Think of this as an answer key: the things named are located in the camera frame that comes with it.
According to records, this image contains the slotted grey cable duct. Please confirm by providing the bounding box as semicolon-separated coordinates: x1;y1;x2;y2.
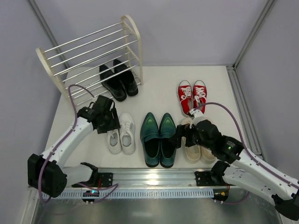
56;188;214;200

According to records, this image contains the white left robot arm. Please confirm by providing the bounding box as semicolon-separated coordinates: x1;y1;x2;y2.
27;95;120;198

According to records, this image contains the beige lace sneaker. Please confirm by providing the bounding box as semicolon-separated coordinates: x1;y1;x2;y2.
182;137;201;164
199;146;217;164

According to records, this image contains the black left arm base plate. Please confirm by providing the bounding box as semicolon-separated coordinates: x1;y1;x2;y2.
81;172;114;188

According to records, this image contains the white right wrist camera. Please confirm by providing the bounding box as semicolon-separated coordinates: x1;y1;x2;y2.
189;108;205;129

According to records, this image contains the white metal shoe shelf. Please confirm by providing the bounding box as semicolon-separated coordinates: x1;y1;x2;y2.
36;15;143;107

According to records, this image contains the red canvas sneaker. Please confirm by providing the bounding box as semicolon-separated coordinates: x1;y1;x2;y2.
178;80;193;117
193;80;207;108

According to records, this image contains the aluminium right frame rail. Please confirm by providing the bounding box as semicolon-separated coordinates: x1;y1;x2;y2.
226;65;264;159

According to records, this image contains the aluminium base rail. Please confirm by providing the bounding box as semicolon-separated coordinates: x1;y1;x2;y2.
29;167;236;190

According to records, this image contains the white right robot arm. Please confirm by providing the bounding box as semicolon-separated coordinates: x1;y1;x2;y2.
170;120;299;221

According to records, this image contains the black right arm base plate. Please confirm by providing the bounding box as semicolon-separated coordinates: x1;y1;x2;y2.
194;171;214;187

